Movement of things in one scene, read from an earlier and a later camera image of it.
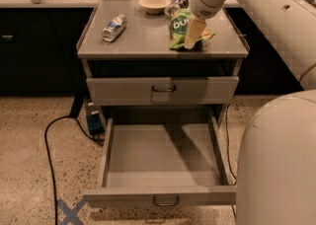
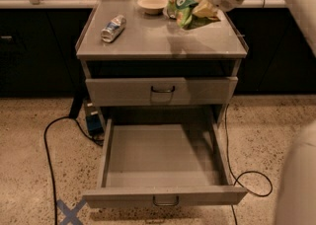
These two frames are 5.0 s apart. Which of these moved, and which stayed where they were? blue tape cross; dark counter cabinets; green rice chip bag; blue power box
Moved: green rice chip bag
Stayed: blue tape cross; dark counter cabinets; blue power box
